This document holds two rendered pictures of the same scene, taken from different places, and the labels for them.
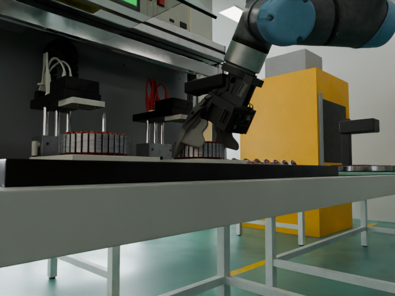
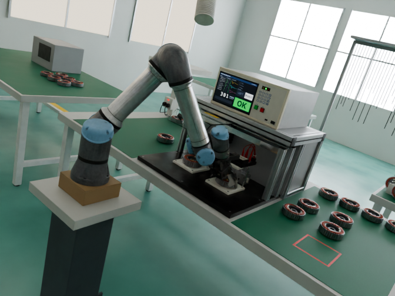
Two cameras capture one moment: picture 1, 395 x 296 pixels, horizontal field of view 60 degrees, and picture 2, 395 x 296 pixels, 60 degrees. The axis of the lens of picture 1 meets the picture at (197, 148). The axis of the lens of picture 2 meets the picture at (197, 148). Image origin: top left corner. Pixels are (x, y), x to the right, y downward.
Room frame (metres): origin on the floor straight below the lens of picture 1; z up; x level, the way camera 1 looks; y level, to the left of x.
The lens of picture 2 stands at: (0.34, -1.61, 1.46)
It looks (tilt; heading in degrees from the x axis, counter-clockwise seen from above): 18 degrees down; 83
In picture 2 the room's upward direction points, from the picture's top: 15 degrees clockwise
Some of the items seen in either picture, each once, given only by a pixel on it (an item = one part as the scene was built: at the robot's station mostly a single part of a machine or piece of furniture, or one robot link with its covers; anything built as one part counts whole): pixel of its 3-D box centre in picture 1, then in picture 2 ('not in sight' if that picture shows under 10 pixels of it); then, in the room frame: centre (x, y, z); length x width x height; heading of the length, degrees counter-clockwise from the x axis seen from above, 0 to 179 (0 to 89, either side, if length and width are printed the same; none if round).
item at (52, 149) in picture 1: (56, 151); not in sight; (0.66, 0.27, 0.80); 0.07 x 0.05 x 0.06; 136
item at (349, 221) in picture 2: not in sight; (341, 219); (1.34, -0.10, 0.77); 0.11 x 0.11 x 0.04
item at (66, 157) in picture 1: (94, 160); (191, 165); (0.56, 0.17, 0.78); 0.15 x 0.15 x 0.01; 46
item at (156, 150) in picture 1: (154, 154); (241, 177); (0.83, 0.10, 0.80); 0.07 x 0.05 x 0.06; 136
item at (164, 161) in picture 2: (148, 170); (208, 177); (0.65, 0.09, 0.76); 0.64 x 0.47 x 0.02; 136
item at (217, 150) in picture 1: (197, 151); (226, 180); (0.73, 0.00, 0.80); 0.11 x 0.11 x 0.04
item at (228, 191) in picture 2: (197, 162); (225, 184); (0.73, 0.00, 0.78); 0.15 x 0.15 x 0.01; 46
